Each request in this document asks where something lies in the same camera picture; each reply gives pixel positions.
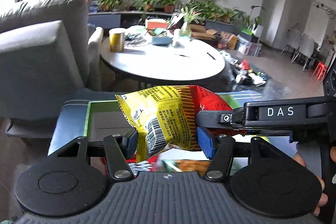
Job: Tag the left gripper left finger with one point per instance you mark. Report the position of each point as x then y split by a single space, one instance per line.
118 148

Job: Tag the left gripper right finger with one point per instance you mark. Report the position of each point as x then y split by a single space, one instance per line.
219 150

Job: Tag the red yellow snack bag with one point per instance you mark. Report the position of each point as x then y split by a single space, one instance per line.
164 116

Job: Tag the green peanut snack bag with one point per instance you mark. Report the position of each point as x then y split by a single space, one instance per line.
199 166

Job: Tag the person right hand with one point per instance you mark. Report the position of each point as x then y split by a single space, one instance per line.
324 198

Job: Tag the green cardboard box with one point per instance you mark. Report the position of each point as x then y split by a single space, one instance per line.
105 117

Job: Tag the red snack bag in box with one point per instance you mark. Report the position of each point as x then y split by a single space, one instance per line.
153 164

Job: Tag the red stool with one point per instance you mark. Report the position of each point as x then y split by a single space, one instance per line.
320 71

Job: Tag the round white table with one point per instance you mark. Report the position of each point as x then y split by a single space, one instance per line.
160 63

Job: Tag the blue snack basket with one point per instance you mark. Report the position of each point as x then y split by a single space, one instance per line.
161 40

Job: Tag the grey sofa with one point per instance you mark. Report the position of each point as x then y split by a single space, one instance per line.
48 52

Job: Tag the open cardboard box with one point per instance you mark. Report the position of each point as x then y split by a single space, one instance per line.
201 33

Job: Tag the spider plant in vase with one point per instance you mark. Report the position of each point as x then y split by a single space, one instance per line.
190 15

